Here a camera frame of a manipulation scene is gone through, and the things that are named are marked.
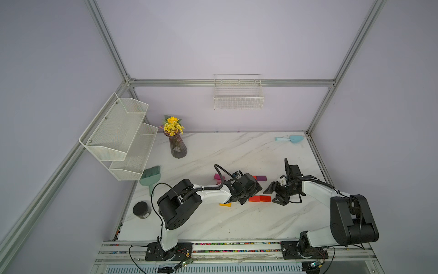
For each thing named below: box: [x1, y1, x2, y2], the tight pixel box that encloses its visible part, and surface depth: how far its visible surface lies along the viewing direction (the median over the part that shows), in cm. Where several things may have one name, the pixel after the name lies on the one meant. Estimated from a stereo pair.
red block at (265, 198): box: [259, 195, 273, 203], surface depth 90 cm
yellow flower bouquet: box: [158, 114, 185, 136], surface depth 92 cm
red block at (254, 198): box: [248, 195, 261, 203], surface depth 90 cm
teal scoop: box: [274, 135, 304, 144], surface depth 121 cm
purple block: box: [256, 175, 268, 181], surface depth 97 cm
